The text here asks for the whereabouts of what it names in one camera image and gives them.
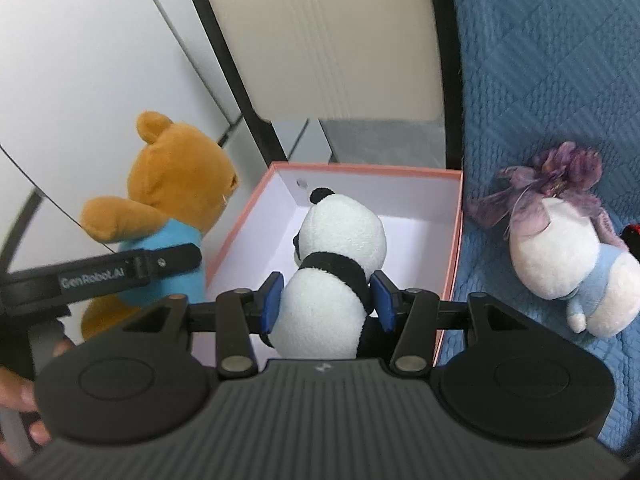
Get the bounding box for black curved tube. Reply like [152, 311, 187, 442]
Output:
[0, 190, 48, 272]

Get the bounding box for person's left hand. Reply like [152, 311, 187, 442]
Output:
[0, 339, 76, 448]

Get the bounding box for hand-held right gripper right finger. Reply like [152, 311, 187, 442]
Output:
[372, 270, 531, 377]

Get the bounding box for purple fabric flower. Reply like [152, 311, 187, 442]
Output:
[467, 141, 628, 251]

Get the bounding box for small red black toy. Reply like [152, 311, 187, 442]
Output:
[620, 225, 640, 262]

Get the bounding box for white plush toy blue shirt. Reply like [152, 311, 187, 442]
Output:
[510, 197, 640, 335]

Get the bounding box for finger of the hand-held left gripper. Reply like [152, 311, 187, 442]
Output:
[0, 242, 203, 312]

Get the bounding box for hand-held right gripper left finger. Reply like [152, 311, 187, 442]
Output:
[122, 271, 285, 378]

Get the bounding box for beige panel black frame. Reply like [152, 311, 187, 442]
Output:
[180, 0, 467, 171]

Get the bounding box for white wardrobe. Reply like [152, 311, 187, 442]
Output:
[0, 0, 247, 281]

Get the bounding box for brown teddy bear blue shirt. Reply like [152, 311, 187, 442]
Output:
[80, 111, 241, 342]

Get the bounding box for panda plush toy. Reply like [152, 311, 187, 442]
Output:
[270, 187, 388, 361]

